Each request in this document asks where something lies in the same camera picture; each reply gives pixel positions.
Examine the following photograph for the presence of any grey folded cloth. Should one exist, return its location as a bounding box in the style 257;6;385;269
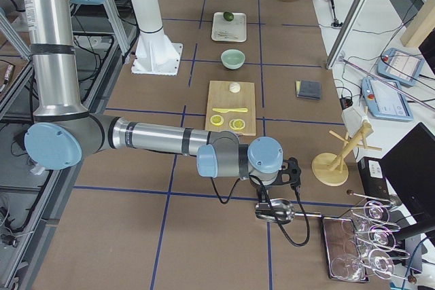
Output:
295;80;321;100

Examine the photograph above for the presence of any white bear serving tray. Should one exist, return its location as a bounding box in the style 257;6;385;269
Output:
211;12;247;43

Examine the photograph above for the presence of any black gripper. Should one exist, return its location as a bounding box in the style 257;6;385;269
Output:
273;157;301;188

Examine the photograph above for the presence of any bamboo cutting board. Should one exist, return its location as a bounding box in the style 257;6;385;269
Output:
205;81;256;137

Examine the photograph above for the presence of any aluminium frame post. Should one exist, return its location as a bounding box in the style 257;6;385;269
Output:
326;0;367;69

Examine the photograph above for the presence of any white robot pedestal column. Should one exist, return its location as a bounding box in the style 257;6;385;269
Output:
131;0;183;76

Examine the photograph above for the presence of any black monitor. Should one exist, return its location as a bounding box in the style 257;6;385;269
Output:
381;122;434;238

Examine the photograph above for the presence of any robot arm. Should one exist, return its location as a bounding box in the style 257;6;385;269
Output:
24;0;300;189

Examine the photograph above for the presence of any lemon slice stack near handle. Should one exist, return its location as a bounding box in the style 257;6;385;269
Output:
209;114;224;126

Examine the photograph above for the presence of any wooden mug tree stand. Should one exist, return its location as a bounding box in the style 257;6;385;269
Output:
311;120;382;187

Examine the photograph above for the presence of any wire wine glass rack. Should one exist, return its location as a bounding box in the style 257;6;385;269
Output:
338;189;411;280

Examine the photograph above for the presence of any far teach pendant tablet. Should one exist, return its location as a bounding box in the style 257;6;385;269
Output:
377;48;425;87

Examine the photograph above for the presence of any dark glass tray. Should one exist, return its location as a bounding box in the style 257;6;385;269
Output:
321;217;369;283

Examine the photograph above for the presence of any near teach pendant tablet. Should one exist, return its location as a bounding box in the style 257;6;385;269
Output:
361;77;413;122

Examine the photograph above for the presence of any teach pendant tablet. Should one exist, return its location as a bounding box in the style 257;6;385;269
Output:
361;77;413;122
377;48;425;87

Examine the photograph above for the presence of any single lemon slice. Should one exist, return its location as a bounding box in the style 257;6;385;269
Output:
228;118;246;130

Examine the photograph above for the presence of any green ceramic bowl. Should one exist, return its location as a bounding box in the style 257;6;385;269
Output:
221;49;245;70

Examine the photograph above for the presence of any yellow plastic knife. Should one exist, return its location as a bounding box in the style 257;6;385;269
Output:
212;107;249;113

